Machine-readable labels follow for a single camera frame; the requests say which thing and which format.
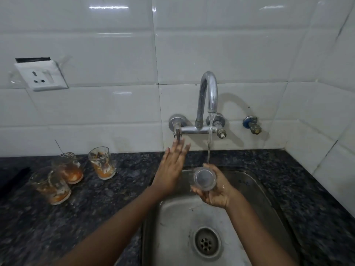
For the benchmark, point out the person's left hand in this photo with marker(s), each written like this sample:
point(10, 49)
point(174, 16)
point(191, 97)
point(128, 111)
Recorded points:
point(169, 171)

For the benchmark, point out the person's right hand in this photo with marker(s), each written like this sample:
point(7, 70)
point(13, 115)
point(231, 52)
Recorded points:
point(220, 195)

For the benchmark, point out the drinking glass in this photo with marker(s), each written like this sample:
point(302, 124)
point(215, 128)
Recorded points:
point(70, 170)
point(203, 178)
point(52, 191)
point(102, 164)

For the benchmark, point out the chrome wall faucet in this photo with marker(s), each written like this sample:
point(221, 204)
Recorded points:
point(212, 91)

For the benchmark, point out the black drying mat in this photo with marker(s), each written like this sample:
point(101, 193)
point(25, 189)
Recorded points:
point(12, 178)

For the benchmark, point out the person's left forearm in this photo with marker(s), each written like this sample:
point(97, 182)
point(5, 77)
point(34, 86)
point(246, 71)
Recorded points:
point(111, 235)

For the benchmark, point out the person's right forearm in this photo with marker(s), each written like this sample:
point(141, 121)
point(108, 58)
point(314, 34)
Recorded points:
point(258, 235)

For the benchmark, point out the metal sink drain strainer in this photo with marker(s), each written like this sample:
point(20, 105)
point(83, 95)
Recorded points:
point(207, 242)

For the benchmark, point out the stainless steel sink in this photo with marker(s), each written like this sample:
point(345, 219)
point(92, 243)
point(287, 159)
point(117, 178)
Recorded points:
point(172, 235)

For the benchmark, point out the brass valve with blue collar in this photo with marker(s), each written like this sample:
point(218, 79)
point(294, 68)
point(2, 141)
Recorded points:
point(253, 126)

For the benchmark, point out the white wall socket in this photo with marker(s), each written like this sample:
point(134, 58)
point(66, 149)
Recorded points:
point(41, 76)

